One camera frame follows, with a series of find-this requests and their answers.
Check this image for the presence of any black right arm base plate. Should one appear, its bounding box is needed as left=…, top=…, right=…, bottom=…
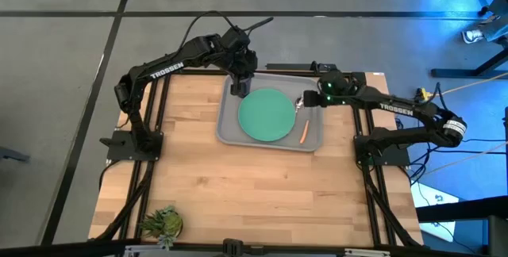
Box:
left=354, top=134, right=410, bottom=167

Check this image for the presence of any grey plastic tray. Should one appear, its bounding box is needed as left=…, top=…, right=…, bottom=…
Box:
left=215, top=72, right=325, bottom=153

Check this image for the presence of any white panel with blue mark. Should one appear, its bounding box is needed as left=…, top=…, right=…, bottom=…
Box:
left=410, top=181, right=460, bottom=242

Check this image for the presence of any black flat bracket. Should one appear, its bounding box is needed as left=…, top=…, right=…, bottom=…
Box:
left=265, top=62, right=338, bottom=74

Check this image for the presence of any black table leg frame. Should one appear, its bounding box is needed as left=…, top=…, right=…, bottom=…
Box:
left=430, top=0, right=508, bottom=79

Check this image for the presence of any black rig strut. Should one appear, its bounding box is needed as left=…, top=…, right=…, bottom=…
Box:
left=415, top=195, right=508, bottom=223

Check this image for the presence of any fork with orange handle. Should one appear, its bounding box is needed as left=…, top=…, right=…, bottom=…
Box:
left=294, top=96, right=311, bottom=145

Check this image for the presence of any black aluminium rail frame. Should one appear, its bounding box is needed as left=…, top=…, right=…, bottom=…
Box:
left=105, top=66, right=424, bottom=250

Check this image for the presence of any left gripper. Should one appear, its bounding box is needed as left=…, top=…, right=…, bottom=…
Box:
left=220, top=26, right=259, bottom=99

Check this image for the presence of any person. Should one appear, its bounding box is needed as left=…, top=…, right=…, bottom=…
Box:
left=461, top=1, right=508, bottom=48

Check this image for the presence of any small green potted succulent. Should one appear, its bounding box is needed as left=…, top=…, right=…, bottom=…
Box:
left=138, top=204, right=184, bottom=248

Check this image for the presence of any black rig crossbar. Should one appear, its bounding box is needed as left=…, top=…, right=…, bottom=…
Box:
left=0, top=239, right=508, bottom=257

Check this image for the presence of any small black block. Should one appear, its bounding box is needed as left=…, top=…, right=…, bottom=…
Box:
left=222, top=238, right=244, bottom=256

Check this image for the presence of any black cable bundle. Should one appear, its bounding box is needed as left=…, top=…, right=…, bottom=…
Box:
left=396, top=129, right=508, bottom=186

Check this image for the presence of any yellow cable with yellow plug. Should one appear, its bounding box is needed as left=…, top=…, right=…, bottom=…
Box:
left=414, top=73, right=508, bottom=102

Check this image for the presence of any pale beige cable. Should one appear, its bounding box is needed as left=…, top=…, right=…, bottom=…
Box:
left=428, top=141, right=508, bottom=175

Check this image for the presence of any green round plate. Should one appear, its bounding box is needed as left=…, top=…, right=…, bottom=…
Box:
left=237, top=87, right=298, bottom=143

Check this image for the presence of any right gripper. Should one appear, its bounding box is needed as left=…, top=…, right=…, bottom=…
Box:
left=302, top=69, right=354, bottom=109

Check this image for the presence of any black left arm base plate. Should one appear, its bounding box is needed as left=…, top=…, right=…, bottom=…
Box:
left=98, top=129, right=164, bottom=162

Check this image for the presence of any grey chair base leg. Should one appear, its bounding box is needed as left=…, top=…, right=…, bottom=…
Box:
left=0, top=145, right=31, bottom=163

